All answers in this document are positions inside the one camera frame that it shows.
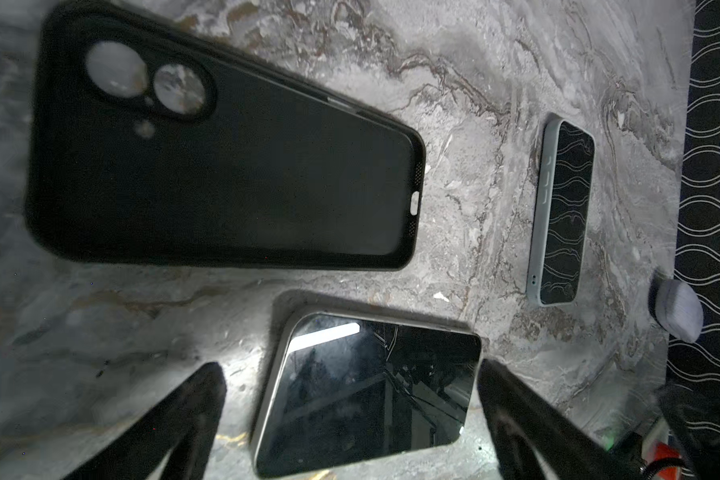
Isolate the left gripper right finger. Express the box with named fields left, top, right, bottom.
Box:
left=477, top=359, right=640, bottom=479

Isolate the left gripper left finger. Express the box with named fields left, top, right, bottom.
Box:
left=66, top=362, right=227, bottom=479

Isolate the light teal phone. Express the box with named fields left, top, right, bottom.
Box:
left=526, top=115, right=596, bottom=307

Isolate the black phone case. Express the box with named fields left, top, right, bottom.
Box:
left=24, top=1, right=426, bottom=270

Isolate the black phone screen up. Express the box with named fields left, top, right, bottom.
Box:
left=251, top=306, right=482, bottom=478

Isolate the red tape roll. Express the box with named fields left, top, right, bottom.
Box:
left=639, top=417, right=682, bottom=480

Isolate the grey cloth on table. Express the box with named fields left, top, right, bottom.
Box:
left=648, top=276, right=704, bottom=343

